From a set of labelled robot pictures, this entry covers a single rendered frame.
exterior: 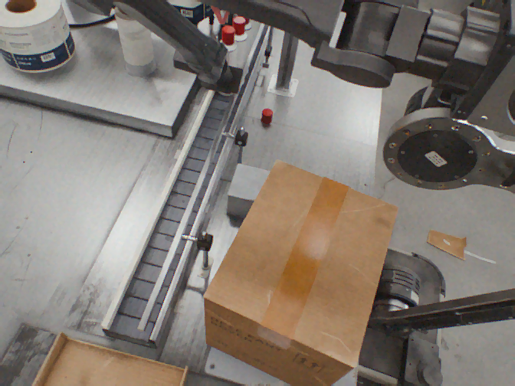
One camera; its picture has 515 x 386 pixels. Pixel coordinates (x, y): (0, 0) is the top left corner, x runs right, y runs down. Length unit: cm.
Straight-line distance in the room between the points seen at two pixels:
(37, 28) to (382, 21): 99
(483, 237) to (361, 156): 125
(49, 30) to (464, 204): 202
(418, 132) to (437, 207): 153
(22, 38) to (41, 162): 34
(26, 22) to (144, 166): 48
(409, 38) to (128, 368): 76
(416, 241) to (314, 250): 151
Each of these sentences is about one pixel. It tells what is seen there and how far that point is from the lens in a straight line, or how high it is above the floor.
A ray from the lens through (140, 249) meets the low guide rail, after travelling 91.
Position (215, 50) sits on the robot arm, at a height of 117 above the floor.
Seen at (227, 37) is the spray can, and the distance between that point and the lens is 112.
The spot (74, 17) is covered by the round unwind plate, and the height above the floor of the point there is 89.
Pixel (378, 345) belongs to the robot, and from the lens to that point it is 163.
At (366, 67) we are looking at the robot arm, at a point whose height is 143.
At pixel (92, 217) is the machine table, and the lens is 107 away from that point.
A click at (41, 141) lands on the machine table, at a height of 83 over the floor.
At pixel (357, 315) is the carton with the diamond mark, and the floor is 112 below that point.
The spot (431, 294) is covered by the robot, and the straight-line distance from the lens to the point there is 178.
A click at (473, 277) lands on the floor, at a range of 221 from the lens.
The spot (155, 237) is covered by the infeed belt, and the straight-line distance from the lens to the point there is 96.
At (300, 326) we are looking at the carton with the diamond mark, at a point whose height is 112.
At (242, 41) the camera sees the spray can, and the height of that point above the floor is 104.
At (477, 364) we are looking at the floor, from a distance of 205.
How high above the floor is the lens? 172
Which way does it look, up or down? 55 degrees down
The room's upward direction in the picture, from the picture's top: 9 degrees clockwise
